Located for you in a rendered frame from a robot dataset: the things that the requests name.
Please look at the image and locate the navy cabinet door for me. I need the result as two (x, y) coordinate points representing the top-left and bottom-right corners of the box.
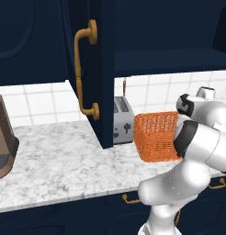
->
(0, 0), (70, 87)
(60, 0), (117, 150)

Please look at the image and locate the grey toaster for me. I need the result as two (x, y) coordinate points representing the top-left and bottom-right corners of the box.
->
(113, 95), (136, 145)

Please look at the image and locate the thin brown hanging rod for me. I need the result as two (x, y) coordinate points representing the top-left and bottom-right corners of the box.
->
(122, 77), (128, 98)

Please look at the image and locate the navy base cupboard run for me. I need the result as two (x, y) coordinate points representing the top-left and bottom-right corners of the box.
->
(0, 175), (226, 235)

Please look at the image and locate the brown countertop appliance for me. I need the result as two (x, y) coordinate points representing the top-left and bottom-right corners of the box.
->
(0, 93), (20, 181)

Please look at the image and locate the orange wire basket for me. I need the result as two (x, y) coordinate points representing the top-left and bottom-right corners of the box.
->
(132, 111), (184, 163)

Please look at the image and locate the gold cabinet door handle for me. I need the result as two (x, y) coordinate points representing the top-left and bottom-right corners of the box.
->
(73, 18), (101, 121)

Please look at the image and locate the navy wall cabinet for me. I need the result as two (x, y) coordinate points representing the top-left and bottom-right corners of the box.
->
(113, 0), (226, 78)

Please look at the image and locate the gold drawer handle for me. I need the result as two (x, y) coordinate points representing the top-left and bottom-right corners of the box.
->
(121, 193), (142, 205)
(208, 177), (226, 190)

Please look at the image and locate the gold cupboard door handle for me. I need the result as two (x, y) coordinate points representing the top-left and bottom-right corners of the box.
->
(174, 208), (182, 229)

